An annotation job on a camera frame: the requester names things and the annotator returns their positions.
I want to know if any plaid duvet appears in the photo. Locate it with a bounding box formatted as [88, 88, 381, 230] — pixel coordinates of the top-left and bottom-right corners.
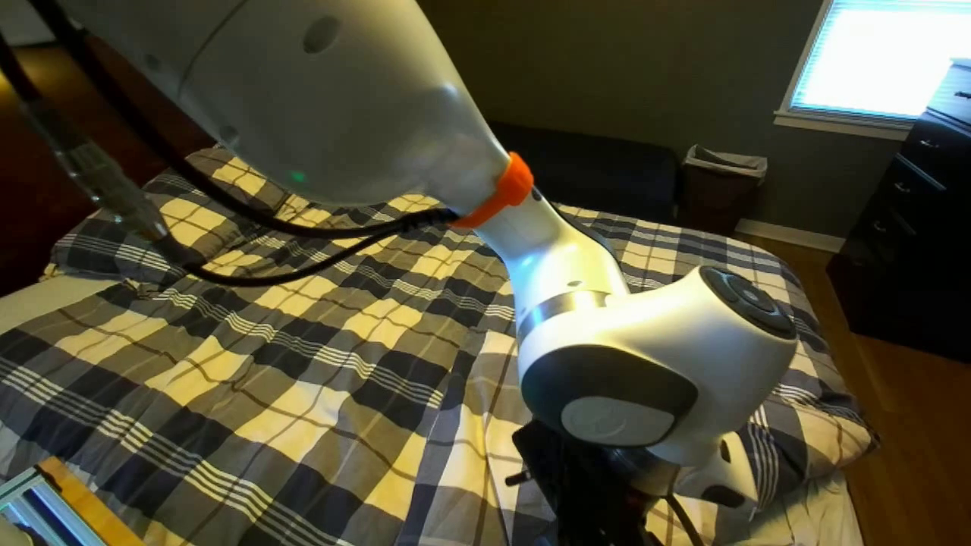
[0, 146, 877, 546]

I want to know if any dark low daybed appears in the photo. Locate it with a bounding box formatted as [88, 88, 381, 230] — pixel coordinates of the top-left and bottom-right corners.
[482, 117, 681, 224]

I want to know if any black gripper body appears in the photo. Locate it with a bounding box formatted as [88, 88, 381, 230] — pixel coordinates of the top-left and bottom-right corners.
[511, 418, 709, 546]

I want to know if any bright window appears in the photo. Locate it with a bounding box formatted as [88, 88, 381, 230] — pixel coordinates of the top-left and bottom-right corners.
[774, 0, 971, 142]

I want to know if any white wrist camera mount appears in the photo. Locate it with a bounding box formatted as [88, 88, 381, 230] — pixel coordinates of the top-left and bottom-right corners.
[695, 432, 765, 510]

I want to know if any orange wrist cable strap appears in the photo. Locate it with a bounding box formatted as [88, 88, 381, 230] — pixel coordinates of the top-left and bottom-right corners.
[451, 147, 536, 230]

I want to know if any small trash bin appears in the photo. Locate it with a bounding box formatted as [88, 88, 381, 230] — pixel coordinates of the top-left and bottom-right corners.
[674, 142, 772, 237]

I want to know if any plaid pillow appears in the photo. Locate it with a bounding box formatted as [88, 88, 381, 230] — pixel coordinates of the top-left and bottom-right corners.
[49, 170, 206, 290]

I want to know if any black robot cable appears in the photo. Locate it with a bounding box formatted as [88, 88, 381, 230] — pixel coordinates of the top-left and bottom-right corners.
[0, 0, 471, 290]

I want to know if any metal bracket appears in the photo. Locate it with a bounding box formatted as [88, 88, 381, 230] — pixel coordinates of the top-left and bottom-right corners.
[0, 464, 85, 546]

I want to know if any black dresser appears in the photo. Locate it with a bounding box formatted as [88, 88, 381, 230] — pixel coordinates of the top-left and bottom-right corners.
[825, 57, 971, 363]

